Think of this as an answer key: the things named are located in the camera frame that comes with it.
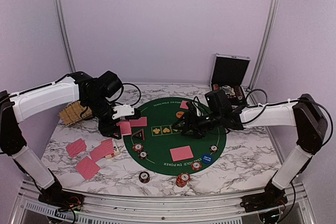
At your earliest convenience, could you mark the left aluminium frame post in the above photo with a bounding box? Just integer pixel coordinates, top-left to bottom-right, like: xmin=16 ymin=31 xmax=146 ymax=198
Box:
xmin=54 ymin=0 xmax=76 ymax=73

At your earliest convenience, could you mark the red card pile front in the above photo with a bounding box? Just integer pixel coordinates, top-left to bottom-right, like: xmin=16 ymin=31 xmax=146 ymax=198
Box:
xmin=75 ymin=157 xmax=100 ymax=180

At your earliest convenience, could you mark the right aluminium frame post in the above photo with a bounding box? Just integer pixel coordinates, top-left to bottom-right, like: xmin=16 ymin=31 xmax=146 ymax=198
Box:
xmin=248 ymin=0 xmax=279 ymax=89

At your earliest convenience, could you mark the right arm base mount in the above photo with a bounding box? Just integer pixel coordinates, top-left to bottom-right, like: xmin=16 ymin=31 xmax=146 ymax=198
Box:
xmin=240 ymin=193 xmax=288 ymax=212

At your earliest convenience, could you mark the red playing card deck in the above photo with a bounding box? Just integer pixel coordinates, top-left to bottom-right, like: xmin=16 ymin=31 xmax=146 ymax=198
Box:
xmin=90 ymin=138 xmax=114 ymax=162

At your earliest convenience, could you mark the black poker chip stack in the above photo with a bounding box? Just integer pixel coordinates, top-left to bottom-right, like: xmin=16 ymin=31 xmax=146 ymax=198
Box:
xmin=139 ymin=172 xmax=150 ymax=184

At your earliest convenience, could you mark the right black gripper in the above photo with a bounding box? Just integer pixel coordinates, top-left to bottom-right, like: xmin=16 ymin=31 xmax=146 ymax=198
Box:
xmin=171 ymin=111 xmax=222 ymax=140

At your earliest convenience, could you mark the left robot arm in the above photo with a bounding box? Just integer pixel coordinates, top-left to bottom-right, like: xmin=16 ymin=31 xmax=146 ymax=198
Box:
xmin=1 ymin=71 xmax=123 ymax=206

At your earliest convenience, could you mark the playing card box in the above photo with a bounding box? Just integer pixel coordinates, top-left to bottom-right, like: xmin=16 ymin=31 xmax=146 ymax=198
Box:
xmin=105 ymin=139 xmax=120 ymax=159

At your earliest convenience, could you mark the black triangular dealer button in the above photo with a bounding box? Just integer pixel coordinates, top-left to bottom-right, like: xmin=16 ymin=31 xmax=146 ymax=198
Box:
xmin=131 ymin=129 xmax=145 ymax=141

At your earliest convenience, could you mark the orange big blind button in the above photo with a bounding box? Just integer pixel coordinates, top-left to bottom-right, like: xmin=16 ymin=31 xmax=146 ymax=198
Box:
xmin=176 ymin=111 xmax=185 ymax=119

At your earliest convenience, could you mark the aluminium frame post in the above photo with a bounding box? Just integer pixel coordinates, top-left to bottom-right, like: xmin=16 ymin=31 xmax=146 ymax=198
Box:
xmin=54 ymin=0 xmax=76 ymax=73
xmin=248 ymin=0 xmax=279 ymax=89

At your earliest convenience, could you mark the round green poker mat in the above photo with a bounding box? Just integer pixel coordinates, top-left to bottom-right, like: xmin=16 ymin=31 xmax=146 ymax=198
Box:
xmin=123 ymin=97 xmax=226 ymax=176

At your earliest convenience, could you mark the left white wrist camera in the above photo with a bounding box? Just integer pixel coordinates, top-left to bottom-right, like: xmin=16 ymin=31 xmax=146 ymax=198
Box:
xmin=112 ymin=104 xmax=141 ymax=120

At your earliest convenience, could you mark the woven bamboo tray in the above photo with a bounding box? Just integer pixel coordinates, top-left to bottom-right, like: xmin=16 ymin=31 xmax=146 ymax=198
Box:
xmin=58 ymin=101 xmax=92 ymax=126

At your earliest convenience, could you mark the red poker chip stack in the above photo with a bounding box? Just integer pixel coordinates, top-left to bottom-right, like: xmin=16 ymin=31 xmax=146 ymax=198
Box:
xmin=176 ymin=173 xmax=191 ymax=187

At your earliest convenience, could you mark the red playing card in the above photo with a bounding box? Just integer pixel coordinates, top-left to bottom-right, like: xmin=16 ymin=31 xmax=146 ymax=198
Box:
xmin=117 ymin=121 xmax=132 ymax=136

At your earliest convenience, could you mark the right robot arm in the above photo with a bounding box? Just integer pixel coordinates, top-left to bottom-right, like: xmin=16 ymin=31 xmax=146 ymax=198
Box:
xmin=172 ymin=90 xmax=333 ymax=207

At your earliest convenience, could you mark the aluminium poker chip case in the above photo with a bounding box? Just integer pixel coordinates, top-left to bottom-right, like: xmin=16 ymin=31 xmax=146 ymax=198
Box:
xmin=210 ymin=53 xmax=250 ymax=106

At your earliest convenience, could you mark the red card pile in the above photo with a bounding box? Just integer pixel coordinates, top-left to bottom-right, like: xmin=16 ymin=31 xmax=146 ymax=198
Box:
xmin=66 ymin=138 xmax=87 ymax=158
xmin=75 ymin=157 xmax=100 ymax=180

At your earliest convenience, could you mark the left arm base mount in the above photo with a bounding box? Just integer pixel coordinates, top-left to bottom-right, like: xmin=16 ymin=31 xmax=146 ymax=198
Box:
xmin=38 ymin=191 xmax=84 ymax=210

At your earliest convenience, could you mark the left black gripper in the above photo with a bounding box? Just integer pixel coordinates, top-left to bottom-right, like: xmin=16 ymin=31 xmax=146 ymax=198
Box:
xmin=84 ymin=94 xmax=121 ymax=139

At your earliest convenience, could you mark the front aluminium rail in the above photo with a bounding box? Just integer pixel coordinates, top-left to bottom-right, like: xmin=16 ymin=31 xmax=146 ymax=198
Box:
xmin=15 ymin=179 xmax=313 ymax=224

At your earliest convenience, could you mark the blue small blind button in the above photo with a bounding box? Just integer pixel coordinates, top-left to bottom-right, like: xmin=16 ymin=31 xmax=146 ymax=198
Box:
xmin=202 ymin=154 xmax=214 ymax=164

